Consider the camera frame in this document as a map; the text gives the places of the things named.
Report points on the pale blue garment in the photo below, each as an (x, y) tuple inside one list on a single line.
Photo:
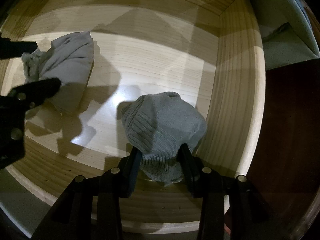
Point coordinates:
[(69, 59)]

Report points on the grey ribbed knit garment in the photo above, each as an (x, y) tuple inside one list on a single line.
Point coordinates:
[(157, 125)]

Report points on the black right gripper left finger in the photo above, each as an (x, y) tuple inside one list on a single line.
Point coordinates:
[(90, 206)]

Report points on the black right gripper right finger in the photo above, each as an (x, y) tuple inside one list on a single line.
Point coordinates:
[(226, 202)]

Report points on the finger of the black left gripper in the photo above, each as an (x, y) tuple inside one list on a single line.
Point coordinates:
[(33, 94), (12, 49)]

